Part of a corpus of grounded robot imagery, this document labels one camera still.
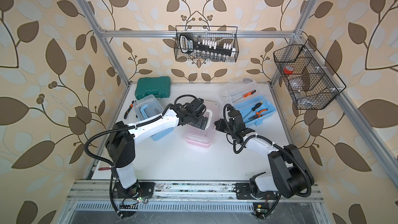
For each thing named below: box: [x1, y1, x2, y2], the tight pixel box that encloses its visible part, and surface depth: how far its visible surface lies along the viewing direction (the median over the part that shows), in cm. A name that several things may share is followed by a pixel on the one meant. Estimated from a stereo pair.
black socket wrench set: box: [179, 33, 236, 61], surface depth 86 cm
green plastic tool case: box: [134, 76, 171, 101], surface depth 118 cm
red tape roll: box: [283, 65, 294, 75], surface depth 83 cm
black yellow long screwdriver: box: [242, 101, 263, 120], surface depth 107 cm
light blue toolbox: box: [224, 78, 277, 126], surface depth 104 cm
